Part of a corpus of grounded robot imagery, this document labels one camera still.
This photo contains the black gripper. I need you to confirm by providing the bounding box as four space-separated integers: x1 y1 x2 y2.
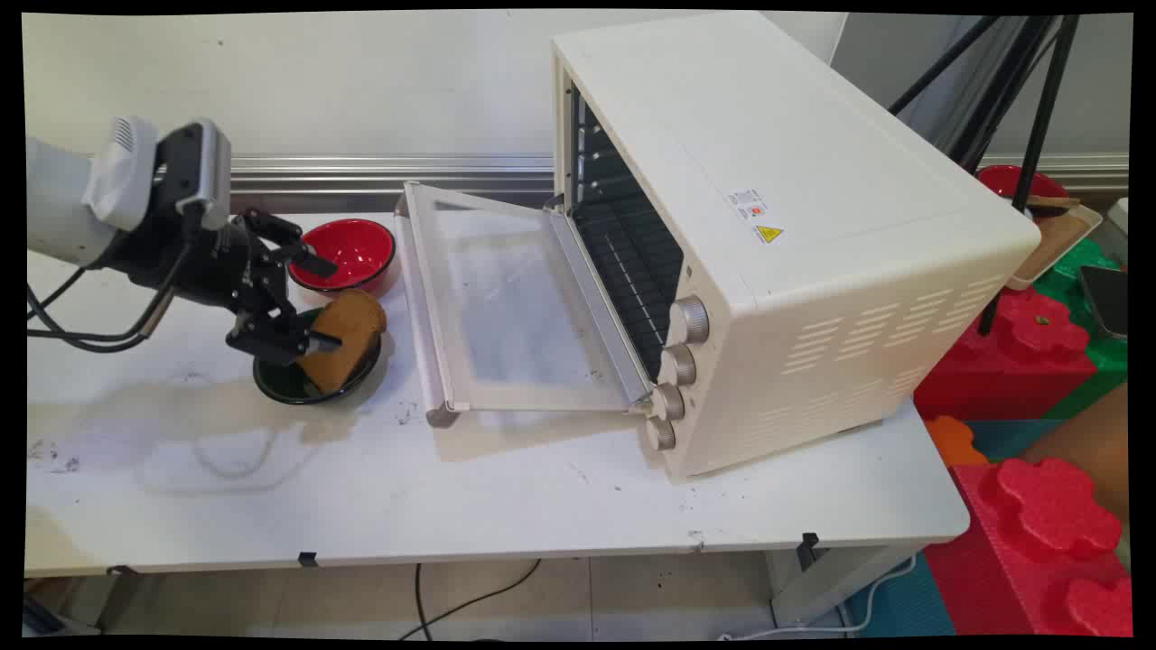
98 209 343 367

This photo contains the brown bread slice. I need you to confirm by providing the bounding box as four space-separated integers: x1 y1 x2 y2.
295 288 388 396

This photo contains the red bowl black outside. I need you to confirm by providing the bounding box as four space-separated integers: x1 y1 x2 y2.
288 218 399 300

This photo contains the dark green bowl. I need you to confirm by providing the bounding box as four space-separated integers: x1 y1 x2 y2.
252 306 384 406

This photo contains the glass oven door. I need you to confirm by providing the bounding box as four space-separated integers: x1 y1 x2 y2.
394 181 654 429

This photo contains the white toaster oven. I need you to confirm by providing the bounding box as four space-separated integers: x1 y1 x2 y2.
550 10 1043 480

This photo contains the white table leg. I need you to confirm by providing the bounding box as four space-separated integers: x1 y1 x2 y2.
766 542 928 630

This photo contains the orange foam block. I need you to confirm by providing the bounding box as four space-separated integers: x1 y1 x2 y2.
922 414 991 469

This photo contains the blue foam mat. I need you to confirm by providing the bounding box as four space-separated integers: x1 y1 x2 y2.
843 550 957 639

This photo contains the red bowl with food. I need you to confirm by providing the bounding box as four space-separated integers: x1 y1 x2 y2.
976 163 1072 219

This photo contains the red foam building block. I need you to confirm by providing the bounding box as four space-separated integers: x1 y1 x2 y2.
913 286 1100 423

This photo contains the teal foam block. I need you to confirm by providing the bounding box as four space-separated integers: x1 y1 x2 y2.
965 417 1077 464

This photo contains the beige wooden tray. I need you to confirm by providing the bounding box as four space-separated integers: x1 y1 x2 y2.
1005 202 1105 292

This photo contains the large red foam block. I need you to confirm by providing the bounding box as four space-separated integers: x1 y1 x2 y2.
922 455 1133 638

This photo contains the black tablet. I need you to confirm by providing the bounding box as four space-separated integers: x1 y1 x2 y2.
1078 264 1131 341

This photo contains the green foam building block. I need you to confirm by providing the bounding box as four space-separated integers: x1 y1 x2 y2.
1032 236 1131 422

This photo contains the brown rounded object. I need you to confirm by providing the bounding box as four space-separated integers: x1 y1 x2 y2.
1019 383 1131 526

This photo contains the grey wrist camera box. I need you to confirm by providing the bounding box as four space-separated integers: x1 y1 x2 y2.
155 118 233 232

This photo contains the aluminium table rail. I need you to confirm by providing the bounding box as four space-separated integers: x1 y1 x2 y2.
89 152 1131 216

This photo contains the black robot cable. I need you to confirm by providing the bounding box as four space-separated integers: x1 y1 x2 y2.
25 215 196 354

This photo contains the black oven wire rack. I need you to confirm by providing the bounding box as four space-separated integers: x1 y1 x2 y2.
573 194 685 380

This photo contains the black floor cable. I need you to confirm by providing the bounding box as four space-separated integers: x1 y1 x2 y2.
399 558 543 642

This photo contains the white floor cable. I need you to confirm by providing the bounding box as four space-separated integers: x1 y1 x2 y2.
719 552 918 642

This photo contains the black camera tripod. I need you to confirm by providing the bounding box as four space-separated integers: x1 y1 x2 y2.
889 14 1082 338

